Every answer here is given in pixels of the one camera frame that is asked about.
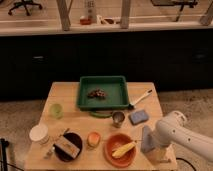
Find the black stand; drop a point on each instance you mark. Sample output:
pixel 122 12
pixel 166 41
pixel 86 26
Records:
pixel 3 155

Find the wooden block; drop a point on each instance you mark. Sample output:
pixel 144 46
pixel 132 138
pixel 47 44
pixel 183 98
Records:
pixel 67 146

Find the yellow corn cob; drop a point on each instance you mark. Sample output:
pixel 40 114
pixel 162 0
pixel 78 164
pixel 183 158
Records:
pixel 122 150

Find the green translucent cup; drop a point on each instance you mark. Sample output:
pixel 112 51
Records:
pixel 56 111

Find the red object on shelf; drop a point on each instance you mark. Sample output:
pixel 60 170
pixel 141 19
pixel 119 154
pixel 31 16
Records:
pixel 85 21

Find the black office chair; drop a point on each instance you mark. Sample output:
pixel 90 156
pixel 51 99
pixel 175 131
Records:
pixel 25 4

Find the wooden table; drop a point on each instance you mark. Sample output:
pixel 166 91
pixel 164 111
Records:
pixel 81 123

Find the small metal cup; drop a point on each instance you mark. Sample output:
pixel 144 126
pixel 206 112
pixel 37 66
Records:
pixel 118 118

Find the dark brown crumpled object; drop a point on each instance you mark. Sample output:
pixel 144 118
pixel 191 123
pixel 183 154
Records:
pixel 97 93

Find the orange bowl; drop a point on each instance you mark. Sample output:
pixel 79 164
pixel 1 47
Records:
pixel 114 142

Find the green flat lid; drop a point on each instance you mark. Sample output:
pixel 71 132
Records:
pixel 100 115

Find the grey-blue towel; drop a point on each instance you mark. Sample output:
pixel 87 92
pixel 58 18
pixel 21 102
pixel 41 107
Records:
pixel 147 143

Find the blue sponge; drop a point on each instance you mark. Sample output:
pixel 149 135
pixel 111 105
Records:
pixel 138 117

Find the green plastic tray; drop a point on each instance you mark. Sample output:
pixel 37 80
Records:
pixel 115 88

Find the dark brown bowl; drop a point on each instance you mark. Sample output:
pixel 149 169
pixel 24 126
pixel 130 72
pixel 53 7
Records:
pixel 75 139

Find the white cup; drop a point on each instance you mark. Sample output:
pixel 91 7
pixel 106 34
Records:
pixel 39 134

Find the small orange-yellow cup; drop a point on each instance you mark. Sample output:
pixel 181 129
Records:
pixel 93 139

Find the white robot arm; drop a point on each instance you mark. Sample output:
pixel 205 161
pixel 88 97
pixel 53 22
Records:
pixel 170 128

